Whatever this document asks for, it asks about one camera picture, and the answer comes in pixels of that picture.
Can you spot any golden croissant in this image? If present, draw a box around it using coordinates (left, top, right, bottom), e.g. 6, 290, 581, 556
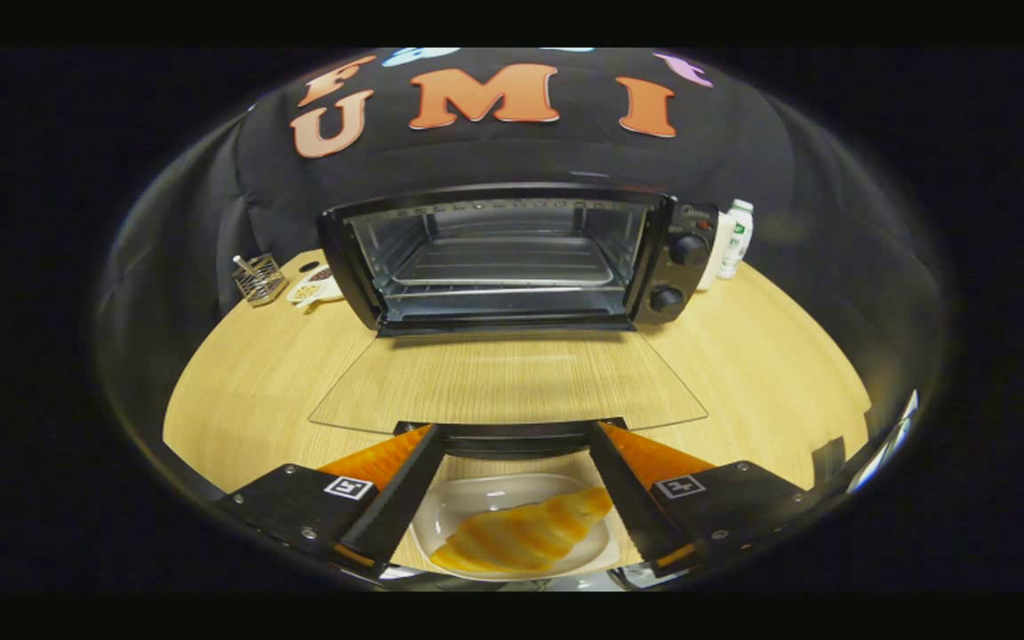
430, 487, 615, 572

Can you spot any white bottle green label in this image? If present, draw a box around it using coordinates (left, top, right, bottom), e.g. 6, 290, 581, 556
716, 199, 755, 281

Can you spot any metal wire holder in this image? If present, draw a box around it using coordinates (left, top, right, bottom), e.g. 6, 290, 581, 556
232, 253, 288, 308

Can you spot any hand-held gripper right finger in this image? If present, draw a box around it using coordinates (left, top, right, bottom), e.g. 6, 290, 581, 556
588, 422, 833, 579

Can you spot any white pop-up toaster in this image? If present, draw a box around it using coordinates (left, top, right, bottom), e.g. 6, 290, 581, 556
697, 212, 731, 292

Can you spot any black backdrop cloth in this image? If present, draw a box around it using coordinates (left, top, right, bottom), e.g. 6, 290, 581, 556
99, 49, 948, 428

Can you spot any small white patterned dish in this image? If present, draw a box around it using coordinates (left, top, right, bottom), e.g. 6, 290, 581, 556
287, 264, 344, 312

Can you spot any black toaster oven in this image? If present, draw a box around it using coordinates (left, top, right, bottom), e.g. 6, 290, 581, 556
308, 182, 719, 460

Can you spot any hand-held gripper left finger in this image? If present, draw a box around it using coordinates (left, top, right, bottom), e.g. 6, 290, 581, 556
214, 424, 446, 583

